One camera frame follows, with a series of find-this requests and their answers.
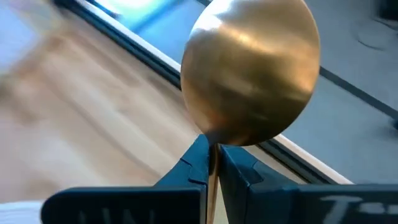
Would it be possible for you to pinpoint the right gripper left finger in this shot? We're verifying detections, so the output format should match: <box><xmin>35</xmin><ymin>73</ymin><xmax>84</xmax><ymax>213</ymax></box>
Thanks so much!
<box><xmin>40</xmin><ymin>134</ymin><xmax>211</xmax><ymax>224</ymax></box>

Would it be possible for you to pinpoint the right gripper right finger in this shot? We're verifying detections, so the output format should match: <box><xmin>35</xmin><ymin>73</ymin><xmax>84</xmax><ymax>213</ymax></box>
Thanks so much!
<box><xmin>219</xmin><ymin>144</ymin><xmax>398</xmax><ymax>224</ymax></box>

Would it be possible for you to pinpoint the gold metal spoon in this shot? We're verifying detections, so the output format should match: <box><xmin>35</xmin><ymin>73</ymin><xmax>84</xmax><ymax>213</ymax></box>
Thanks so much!
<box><xmin>180</xmin><ymin>0</ymin><xmax>321</xmax><ymax>224</ymax></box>

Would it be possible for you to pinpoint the white woven round placemat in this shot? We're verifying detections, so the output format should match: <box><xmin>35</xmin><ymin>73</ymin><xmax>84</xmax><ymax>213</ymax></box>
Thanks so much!
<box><xmin>0</xmin><ymin>200</ymin><xmax>44</xmax><ymax>224</ymax></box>

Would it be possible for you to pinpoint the black aluminium table frame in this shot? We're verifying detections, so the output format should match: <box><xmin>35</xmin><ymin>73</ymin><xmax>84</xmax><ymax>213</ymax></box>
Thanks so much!
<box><xmin>52</xmin><ymin>0</ymin><xmax>354</xmax><ymax>185</ymax></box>

